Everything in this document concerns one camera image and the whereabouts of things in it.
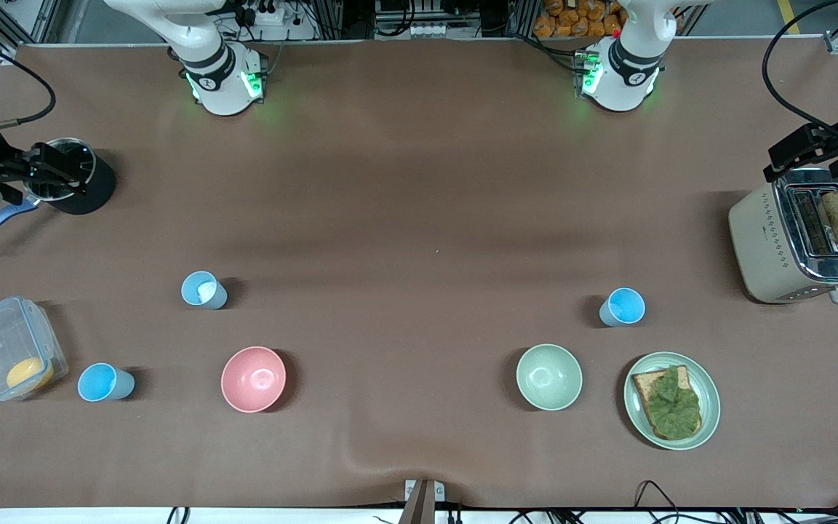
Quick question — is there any blue plastic cup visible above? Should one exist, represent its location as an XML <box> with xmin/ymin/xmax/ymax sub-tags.
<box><xmin>77</xmin><ymin>362</ymin><xmax>136</xmax><ymax>402</ymax></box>
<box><xmin>599</xmin><ymin>287</ymin><xmax>647</xmax><ymax>328</ymax></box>
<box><xmin>180</xmin><ymin>271</ymin><xmax>228</xmax><ymax>311</ymax></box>

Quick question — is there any glass lid with blue knob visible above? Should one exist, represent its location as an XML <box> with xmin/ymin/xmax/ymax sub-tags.
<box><xmin>23</xmin><ymin>137</ymin><xmax>97</xmax><ymax>205</ymax></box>

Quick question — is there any beige and chrome toaster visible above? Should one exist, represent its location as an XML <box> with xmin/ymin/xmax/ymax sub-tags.
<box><xmin>727</xmin><ymin>167</ymin><xmax>838</xmax><ymax>305</ymax></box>

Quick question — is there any yellow orange food piece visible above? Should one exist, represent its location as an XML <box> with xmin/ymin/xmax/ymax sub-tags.
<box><xmin>6</xmin><ymin>357</ymin><xmax>55</xmax><ymax>390</ymax></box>

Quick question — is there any white power strip with plugs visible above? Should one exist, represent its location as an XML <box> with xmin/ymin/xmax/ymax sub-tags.
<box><xmin>234</xmin><ymin>0</ymin><xmax>305</xmax><ymax>26</ymax></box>

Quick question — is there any pale green plate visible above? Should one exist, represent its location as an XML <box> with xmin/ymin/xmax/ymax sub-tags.
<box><xmin>623</xmin><ymin>352</ymin><xmax>721</xmax><ymax>450</ymax></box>

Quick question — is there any bag of orange buns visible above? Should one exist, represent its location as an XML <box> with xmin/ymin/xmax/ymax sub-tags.
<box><xmin>533</xmin><ymin>0</ymin><xmax>623</xmax><ymax>39</ymax></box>

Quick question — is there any pink bowl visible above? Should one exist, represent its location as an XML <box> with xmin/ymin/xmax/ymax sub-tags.
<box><xmin>220</xmin><ymin>346</ymin><xmax>287</xmax><ymax>413</ymax></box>

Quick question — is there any green lettuce leaf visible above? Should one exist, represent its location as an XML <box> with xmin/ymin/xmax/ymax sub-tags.
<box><xmin>646</xmin><ymin>366</ymin><xmax>701</xmax><ymax>440</ymax></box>

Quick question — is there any toasted bread slice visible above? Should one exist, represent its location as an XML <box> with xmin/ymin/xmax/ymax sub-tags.
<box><xmin>631</xmin><ymin>366</ymin><xmax>702</xmax><ymax>440</ymax></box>

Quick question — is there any pale green bowl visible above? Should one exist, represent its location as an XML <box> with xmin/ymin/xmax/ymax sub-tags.
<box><xmin>516</xmin><ymin>344</ymin><xmax>583</xmax><ymax>412</ymax></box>

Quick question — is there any brown table cover mat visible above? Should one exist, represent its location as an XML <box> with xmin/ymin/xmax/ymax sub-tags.
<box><xmin>0</xmin><ymin>40</ymin><xmax>838</xmax><ymax>510</ymax></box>

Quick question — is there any black pot with blue handle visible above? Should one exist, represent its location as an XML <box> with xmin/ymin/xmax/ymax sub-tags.
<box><xmin>0</xmin><ymin>137</ymin><xmax>118</xmax><ymax>250</ymax></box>

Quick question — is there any thin black looped cable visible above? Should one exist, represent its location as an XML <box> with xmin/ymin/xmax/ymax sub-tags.
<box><xmin>634</xmin><ymin>480</ymin><xmax>682</xmax><ymax>524</ymax></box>

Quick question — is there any metal table edge bracket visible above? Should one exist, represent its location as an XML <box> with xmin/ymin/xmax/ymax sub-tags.
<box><xmin>404</xmin><ymin>479</ymin><xmax>446</xmax><ymax>524</ymax></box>

